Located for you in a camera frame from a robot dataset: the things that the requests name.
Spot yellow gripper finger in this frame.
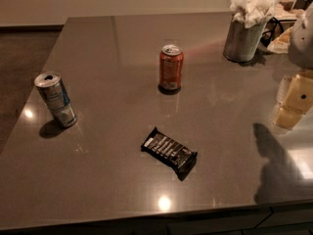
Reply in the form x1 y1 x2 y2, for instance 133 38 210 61
274 72 313 129
276 75 292 104

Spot red coke can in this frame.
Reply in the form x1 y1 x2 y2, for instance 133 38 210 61
158 44 184 94

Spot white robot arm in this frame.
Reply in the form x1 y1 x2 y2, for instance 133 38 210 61
273 5 313 129

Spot silver blue redbull can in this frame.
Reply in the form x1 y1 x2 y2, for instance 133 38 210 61
34 71 76 128

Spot cluttered items behind table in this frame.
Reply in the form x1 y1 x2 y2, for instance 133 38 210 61
261 0 313 54

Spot metal napkin holder cup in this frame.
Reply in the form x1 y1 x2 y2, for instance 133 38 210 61
223 21 266 63

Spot black snack bar wrapper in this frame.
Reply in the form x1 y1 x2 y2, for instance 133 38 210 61
141 127 198 181

